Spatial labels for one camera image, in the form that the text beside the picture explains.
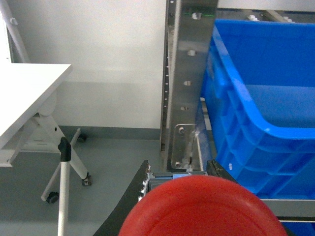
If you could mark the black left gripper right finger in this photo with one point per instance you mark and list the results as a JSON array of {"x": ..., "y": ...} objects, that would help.
[{"x": 215, "y": 169}]

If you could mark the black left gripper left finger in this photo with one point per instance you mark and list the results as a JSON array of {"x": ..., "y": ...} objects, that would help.
[{"x": 136, "y": 190}]

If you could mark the red mushroom push button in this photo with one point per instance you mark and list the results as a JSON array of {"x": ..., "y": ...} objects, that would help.
[{"x": 201, "y": 206}]

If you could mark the white pole black cap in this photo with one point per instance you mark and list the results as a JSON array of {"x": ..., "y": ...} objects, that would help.
[{"x": 65, "y": 150}]

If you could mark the large blue plastic crate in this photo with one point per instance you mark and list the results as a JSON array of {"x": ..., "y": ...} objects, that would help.
[{"x": 259, "y": 89}]

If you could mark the lower blue plastic crate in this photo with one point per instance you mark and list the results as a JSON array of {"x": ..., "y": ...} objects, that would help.
[{"x": 299, "y": 228}]

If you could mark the white folding table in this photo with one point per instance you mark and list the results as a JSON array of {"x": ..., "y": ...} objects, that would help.
[{"x": 27, "y": 101}]

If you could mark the steel shelf rack frame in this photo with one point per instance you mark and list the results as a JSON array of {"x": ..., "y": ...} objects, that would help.
[{"x": 190, "y": 142}]

